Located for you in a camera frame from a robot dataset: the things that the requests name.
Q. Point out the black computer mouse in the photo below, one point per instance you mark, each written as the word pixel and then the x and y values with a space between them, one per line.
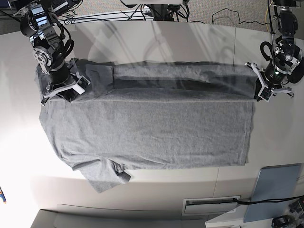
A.
pixel 297 73

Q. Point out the grey T-shirt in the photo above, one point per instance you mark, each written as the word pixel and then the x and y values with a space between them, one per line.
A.
pixel 152 117

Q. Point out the black blue device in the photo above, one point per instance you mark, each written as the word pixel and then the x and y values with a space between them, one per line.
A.
pixel 281 221

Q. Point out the white table cable tray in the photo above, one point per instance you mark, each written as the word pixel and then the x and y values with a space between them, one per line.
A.
pixel 209 206

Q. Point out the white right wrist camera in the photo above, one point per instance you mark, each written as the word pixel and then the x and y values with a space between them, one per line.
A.
pixel 80 85

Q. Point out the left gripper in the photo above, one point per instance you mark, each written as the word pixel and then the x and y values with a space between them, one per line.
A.
pixel 269 78

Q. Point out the black camera box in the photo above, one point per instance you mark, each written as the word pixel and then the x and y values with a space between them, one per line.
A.
pixel 58 6

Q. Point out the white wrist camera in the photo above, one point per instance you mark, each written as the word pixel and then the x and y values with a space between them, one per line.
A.
pixel 265 94
pixel 80 85

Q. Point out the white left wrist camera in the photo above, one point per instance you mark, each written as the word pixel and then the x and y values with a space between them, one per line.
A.
pixel 265 94

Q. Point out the grey laptop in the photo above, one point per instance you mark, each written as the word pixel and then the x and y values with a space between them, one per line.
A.
pixel 273 182

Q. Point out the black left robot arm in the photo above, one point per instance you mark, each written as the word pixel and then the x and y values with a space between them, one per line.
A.
pixel 286 59

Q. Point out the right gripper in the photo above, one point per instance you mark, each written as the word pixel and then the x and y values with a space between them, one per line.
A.
pixel 61 81

